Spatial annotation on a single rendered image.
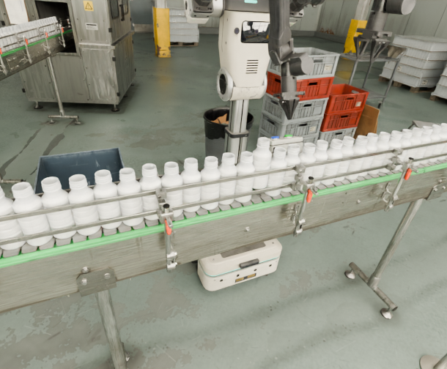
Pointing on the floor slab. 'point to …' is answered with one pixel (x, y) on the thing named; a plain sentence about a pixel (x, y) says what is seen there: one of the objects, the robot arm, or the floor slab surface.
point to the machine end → (83, 53)
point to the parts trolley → (369, 71)
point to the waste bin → (212, 142)
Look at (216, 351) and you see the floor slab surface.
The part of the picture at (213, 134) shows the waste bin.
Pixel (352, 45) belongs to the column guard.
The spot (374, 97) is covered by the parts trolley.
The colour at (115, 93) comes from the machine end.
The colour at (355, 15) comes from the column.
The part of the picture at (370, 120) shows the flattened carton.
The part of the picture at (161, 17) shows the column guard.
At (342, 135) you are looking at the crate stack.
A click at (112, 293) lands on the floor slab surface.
